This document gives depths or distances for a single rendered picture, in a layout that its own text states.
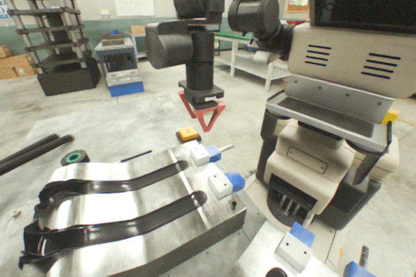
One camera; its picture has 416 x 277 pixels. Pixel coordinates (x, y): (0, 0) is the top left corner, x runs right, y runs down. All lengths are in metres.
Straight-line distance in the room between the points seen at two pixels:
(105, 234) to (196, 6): 0.42
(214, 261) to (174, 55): 0.41
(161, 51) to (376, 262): 1.63
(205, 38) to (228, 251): 0.44
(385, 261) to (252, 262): 1.35
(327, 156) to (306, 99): 0.19
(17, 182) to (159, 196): 0.52
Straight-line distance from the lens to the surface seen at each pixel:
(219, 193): 0.38
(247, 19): 0.45
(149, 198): 0.43
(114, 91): 3.48
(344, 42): 0.48
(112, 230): 0.40
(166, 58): 0.27
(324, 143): 0.61
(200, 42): 0.32
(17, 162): 0.76
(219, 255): 0.45
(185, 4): 0.33
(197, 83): 0.33
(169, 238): 0.38
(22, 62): 6.85
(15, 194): 0.77
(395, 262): 1.72
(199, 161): 0.45
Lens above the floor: 1.23
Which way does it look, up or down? 32 degrees down
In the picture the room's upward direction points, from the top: straight up
